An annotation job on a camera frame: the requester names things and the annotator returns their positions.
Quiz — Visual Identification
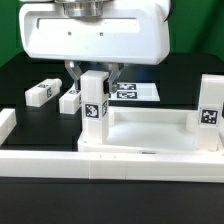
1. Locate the white left fence block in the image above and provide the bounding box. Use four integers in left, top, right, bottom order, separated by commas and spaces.
0, 108, 17, 146

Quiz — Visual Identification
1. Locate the marker tag sheet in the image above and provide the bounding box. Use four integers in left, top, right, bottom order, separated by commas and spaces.
110, 82, 160, 102

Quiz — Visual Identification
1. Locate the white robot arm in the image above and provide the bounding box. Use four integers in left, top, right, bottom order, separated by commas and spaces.
19, 0, 173, 91

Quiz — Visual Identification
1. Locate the white desk top tray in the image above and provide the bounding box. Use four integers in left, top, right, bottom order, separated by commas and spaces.
78, 107, 224, 155

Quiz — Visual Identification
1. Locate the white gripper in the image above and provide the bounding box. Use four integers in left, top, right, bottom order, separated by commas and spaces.
19, 0, 170, 94

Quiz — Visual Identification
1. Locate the white front fence bar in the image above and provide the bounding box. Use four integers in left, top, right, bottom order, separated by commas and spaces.
0, 150, 224, 183

